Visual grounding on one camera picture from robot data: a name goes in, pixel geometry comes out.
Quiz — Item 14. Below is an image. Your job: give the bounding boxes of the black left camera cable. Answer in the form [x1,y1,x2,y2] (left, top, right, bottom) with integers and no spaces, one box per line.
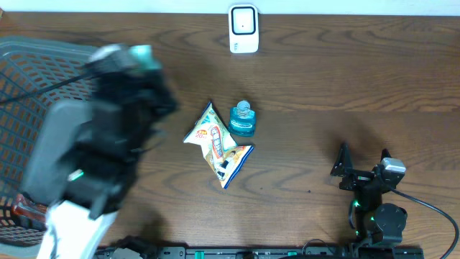
[0,71,94,106]

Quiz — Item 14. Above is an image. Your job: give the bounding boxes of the black camera cable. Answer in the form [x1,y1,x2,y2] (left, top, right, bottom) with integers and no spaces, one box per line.
[386,183,460,259]
[0,71,94,106]

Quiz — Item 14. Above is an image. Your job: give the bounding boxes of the red snack bar wrapper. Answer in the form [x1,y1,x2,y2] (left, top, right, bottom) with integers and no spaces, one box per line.
[12,194,47,223]

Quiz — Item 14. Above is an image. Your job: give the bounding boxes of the blue mouthwash bottle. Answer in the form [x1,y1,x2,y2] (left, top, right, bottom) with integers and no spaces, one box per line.
[229,100,257,137]

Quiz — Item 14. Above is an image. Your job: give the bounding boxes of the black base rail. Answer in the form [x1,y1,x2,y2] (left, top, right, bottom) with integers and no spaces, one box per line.
[93,236,425,259]

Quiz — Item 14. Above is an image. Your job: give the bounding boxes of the grey plastic shopping basket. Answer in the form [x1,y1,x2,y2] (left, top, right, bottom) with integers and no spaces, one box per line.
[1,36,96,258]

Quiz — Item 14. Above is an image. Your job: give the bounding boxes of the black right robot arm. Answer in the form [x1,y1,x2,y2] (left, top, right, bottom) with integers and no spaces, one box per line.
[331,142,408,258]

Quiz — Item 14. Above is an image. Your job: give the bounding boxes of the teal wet wipes pack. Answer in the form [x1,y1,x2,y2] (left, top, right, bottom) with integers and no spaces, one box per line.
[129,45,162,71]

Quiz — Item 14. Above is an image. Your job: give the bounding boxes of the white barcode scanner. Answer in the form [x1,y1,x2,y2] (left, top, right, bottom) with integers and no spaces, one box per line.
[228,4,259,54]

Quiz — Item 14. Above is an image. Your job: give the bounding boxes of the black right camera cable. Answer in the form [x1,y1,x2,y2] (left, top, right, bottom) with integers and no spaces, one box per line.
[386,183,460,259]

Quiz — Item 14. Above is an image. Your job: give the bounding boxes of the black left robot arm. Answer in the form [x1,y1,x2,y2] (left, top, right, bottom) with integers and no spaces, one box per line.
[21,69,177,258]

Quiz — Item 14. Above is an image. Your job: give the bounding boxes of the yellow white snack bag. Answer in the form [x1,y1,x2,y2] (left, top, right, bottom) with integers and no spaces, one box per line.
[183,101,254,189]

